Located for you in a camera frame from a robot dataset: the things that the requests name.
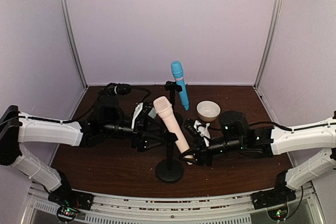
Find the blue toy microphone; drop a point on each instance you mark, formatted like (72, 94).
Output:
(178, 74)

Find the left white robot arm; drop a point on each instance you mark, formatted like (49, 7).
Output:
(106, 121)

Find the thin black stand with clip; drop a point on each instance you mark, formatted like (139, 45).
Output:
(169, 170)

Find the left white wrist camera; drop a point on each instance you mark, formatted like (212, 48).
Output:
(136, 113)

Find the white bowl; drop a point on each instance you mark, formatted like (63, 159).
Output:
(208, 111)

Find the aluminium frame post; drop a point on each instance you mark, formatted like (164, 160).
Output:
(72, 43)
(276, 10)

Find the front aluminium rail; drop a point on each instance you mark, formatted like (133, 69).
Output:
(235, 208)

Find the right aluminium frame post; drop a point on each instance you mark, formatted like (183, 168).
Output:
(276, 10)

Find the light teal bowl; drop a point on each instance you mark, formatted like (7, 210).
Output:
(152, 113)

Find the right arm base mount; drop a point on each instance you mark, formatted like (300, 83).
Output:
(279, 195)

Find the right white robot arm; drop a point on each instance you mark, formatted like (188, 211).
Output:
(266, 139)

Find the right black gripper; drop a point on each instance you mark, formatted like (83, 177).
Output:
(203, 154)

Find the black handheld microphone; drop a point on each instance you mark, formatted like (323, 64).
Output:
(117, 89)

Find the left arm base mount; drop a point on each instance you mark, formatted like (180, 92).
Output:
(70, 202)

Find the tall black microphone stand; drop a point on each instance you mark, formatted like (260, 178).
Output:
(173, 88)

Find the left aluminium frame post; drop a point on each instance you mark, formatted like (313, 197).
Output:
(72, 43)

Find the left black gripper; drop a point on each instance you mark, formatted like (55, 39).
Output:
(142, 135)

